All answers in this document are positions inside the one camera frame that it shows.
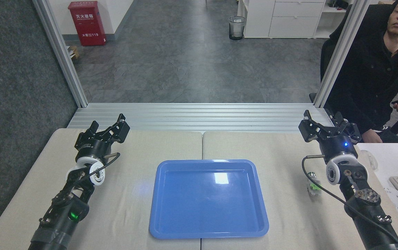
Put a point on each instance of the blue plastic tray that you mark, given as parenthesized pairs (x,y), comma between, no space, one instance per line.
(207,205)

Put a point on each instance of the grey mesh trash bin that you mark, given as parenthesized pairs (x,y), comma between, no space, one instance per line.
(237,29)

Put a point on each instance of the person's right hand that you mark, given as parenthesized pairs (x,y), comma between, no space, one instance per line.
(372,137)

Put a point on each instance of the white drawer cabinet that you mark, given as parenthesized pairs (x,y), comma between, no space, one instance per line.
(289,19)

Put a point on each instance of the white computer mouse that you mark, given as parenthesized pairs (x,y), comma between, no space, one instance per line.
(370,160)

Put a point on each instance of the green and white switch part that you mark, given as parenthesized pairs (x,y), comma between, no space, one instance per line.
(312,187)

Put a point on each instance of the silver aluminium frame rail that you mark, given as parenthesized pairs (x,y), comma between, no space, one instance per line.
(198,116)

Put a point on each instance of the person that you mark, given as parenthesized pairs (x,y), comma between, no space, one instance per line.
(372,76)

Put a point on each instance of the black office chair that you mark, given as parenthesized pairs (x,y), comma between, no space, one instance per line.
(329,48)

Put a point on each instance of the red fire extinguisher box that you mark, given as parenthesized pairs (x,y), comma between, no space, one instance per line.
(87,24)

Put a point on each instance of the silver aluminium post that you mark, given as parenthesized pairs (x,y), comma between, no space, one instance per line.
(339,55)
(61,55)

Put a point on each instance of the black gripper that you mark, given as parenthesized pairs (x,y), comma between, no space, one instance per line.
(337,146)
(94,148)

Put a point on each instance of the small cardboard box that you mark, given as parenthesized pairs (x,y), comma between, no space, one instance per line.
(73,52)

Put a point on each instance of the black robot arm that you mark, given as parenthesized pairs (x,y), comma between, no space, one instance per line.
(369,211)
(65,211)

